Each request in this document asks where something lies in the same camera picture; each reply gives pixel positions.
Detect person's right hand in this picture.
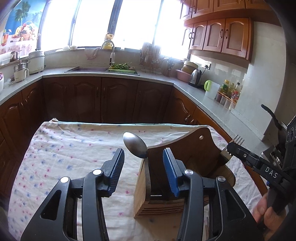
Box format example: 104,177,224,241
252,193,287,238

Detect pink basin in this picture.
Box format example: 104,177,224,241
176,70,191,83

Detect gas stove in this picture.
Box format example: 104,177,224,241
261,146,283,169

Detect green vegetable basket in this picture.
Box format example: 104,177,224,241
108,63,137,74

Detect kitchen sink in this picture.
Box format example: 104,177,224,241
66,66,108,72

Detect wall power outlet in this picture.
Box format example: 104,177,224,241
203,62,211,70

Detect yellow detergent bottle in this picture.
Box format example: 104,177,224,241
102,33,114,50

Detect dish drying rack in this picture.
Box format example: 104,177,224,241
139,43,170,74

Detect small white electric pot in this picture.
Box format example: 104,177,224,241
14,63,30,83

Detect wooden utensil holder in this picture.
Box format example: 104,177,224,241
133,126,236,218

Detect lower wooden cabinets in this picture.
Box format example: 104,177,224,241
0,76,269,200

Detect wooden cabinets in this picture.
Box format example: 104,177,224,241
0,76,269,200
180,0,280,62

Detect upper wooden cabinets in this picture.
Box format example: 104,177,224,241
180,0,280,62

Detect large white rice cooker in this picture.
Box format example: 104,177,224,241
28,50,45,75

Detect floral white tablecloth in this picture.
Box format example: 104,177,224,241
7,117,263,241

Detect steel spoon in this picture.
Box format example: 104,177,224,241
123,132,148,159

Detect steel electric kettle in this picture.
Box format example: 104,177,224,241
188,69,203,89

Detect condiment bottles rack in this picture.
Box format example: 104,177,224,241
215,79,242,110

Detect tropical fruit poster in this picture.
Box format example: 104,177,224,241
1,1,47,57

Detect steel fork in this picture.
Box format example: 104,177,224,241
220,135,244,163

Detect black wok with lid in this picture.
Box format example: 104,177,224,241
260,104,287,132

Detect red white rice cooker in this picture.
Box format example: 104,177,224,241
0,72,4,92

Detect kitchen faucet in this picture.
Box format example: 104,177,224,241
100,43,115,66

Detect green handled white pitcher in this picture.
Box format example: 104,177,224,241
204,80,220,100

